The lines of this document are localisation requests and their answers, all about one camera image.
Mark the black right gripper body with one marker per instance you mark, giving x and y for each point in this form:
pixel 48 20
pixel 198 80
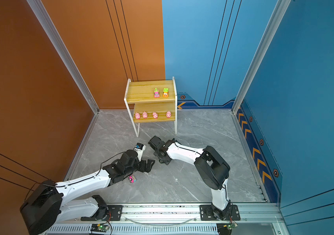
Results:
pixel 157 154

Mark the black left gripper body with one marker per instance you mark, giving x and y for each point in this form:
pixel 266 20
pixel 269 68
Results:
pixel 141 166

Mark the aluminium corner post left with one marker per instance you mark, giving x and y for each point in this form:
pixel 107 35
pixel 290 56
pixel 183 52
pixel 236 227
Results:
pixel 50 29

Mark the white frame wooden shelf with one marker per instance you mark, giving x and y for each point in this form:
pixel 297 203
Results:
pixel 139 98

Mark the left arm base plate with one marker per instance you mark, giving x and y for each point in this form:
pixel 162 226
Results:
pixel 111 213

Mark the aluminium corner post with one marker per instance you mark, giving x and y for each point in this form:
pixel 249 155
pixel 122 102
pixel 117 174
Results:
pixel 267 37
pixel 50 29

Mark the circuit board right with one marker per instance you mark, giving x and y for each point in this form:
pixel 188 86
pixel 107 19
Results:
pixel 226 228

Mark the aluminium corner post right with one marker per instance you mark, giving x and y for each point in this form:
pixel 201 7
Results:
pixel 267 37

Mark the green toy car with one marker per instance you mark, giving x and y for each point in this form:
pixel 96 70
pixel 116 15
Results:
pixel 166 92

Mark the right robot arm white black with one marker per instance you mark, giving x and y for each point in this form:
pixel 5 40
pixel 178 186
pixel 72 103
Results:
pixel 212 168

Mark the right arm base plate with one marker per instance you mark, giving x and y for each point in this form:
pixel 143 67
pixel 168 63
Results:
pixel 211 213

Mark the pink purple toy car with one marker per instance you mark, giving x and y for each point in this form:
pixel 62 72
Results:
pixel 156 93

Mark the green circuit board left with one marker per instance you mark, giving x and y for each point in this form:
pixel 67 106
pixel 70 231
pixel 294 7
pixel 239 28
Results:
pixel 100 228

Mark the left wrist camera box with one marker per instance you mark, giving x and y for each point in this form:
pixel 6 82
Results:
pixel 140 148

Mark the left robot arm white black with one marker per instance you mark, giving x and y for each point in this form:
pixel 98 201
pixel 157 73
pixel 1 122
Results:
pixel 54 202

